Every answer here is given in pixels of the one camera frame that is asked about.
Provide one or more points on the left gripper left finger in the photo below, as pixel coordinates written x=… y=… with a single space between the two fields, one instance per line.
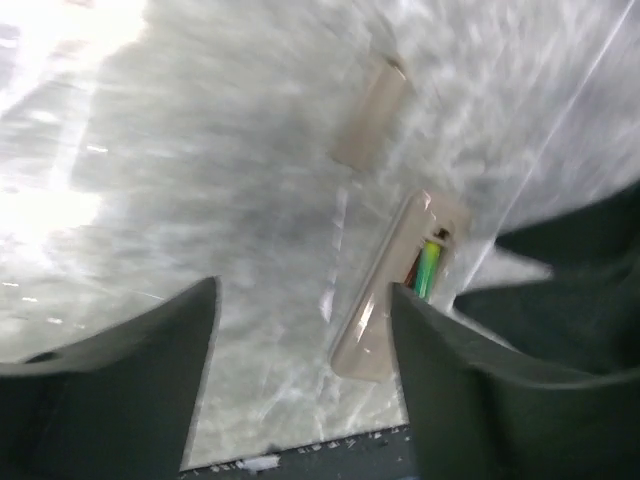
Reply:
x=117 y=405

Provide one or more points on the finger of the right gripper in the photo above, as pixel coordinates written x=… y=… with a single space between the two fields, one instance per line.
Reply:
x=586 y=323
x=595 y=245

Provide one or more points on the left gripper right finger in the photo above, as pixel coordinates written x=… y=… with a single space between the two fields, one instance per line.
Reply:
x=479 y=410

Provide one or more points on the beige remote control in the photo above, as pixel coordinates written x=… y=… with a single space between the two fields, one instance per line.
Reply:
x=363 y=348

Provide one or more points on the green battery table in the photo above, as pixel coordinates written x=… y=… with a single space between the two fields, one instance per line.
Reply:
x=427 y=267

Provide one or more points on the beige battery compartment cover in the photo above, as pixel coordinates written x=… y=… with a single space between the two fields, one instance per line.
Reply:
x=363 y=134

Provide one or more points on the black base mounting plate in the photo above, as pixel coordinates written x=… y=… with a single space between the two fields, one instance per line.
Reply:
x=381 y=454

